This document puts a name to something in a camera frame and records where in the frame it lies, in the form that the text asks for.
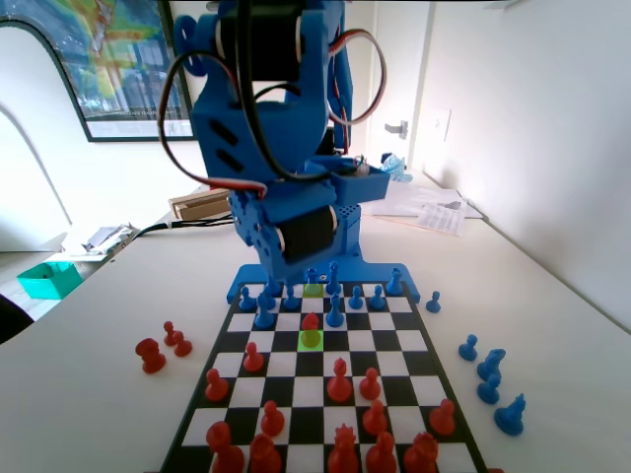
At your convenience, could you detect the blue base plate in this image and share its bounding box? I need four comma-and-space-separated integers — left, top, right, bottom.
225, 255, 421, 304

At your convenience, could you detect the red chess knight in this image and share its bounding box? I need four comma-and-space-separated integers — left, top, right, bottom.
248, 433, 284, 473
402, 432, 441, 473

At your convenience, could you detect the teal plastic bin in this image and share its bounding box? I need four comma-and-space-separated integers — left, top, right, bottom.
16, 260, 84, 301

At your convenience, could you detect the red white black servo wire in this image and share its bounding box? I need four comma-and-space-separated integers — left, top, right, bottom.
157, 48, 270, 198
324, 29, 389, 124

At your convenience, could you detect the red chess queen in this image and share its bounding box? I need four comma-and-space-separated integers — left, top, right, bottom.
325, 424, 360, 473

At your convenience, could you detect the crumpled grey packaging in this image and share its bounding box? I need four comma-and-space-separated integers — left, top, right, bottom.
80, 221, 144, 256

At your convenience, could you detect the framed map poster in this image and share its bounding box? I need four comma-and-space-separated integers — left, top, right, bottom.
0, 0, 199, 144

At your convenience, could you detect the blue chess bishop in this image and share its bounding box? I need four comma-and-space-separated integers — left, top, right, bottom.
325, 293, 345, 329
252, 295, 276, 331

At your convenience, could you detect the white wall switch plate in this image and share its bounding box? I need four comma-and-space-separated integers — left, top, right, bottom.
430, 107, 453, 143

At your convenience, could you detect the thick black table cable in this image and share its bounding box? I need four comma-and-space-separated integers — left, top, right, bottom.
128, 215, 234, 238

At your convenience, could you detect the white door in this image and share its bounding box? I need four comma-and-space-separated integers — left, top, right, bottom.
370, 0, 429, 171

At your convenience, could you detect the black white chessboard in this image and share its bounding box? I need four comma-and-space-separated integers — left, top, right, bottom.
160, 280, 489, 473

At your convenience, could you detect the blue chess queen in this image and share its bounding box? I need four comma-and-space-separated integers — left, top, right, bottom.
326, 260, 343, 297

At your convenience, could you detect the thin black table cable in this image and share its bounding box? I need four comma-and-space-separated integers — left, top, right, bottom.
170, 215, 234, 231

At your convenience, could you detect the dark chair back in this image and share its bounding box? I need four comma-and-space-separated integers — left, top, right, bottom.
0, 293, 35, 346

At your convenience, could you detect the printed paper sheet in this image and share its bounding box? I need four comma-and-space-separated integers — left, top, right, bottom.
415, 201, 468, 237

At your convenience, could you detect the black camera cable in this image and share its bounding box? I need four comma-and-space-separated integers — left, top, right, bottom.
234, 0, 307, 183

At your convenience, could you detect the clear plastic bag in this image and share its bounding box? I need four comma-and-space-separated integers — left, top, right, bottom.
369, 174, 469, 218

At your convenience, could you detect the blue camera housing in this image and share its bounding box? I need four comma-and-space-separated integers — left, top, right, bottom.
305, 157, 391, 204

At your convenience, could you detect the blue white plush toy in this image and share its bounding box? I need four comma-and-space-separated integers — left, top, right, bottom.
380, 152, 413, 184

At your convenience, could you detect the long cardboard box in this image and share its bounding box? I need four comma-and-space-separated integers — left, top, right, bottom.
167, 189, 233, 223

